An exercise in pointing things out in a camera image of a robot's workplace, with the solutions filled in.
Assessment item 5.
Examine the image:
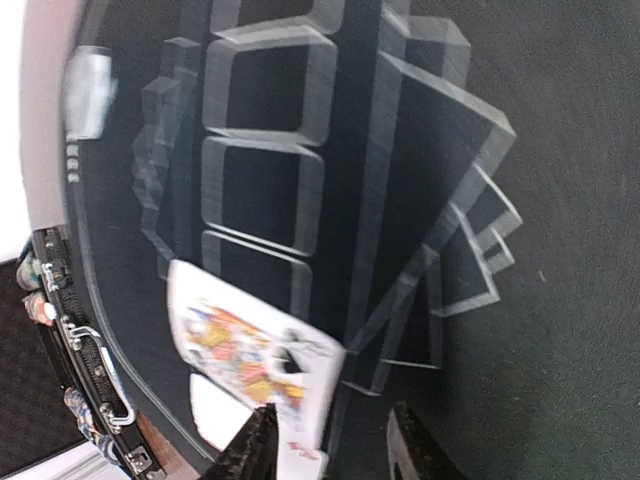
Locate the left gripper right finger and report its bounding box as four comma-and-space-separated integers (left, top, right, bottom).
386, 402, 465, 480

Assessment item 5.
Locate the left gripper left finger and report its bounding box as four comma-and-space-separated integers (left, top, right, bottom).
200, 403, 279, 480

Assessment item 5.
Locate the queen face-up playing card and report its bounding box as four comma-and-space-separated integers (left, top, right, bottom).
167, 260, 345, 448

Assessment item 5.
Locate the black poker chip case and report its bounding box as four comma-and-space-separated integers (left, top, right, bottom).
1, 228, 166, 479

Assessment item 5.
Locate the black round poker mat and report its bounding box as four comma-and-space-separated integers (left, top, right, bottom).
67, 1, 639, 479

